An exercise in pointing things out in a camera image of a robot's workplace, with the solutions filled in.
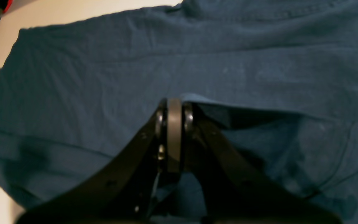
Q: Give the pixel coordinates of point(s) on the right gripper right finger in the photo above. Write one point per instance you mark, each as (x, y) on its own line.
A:
(235, 192)

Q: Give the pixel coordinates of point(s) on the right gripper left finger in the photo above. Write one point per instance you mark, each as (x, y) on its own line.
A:
(121, 192)

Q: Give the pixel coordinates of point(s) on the dark blue T-shirt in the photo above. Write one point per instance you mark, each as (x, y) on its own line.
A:
(280, 76)

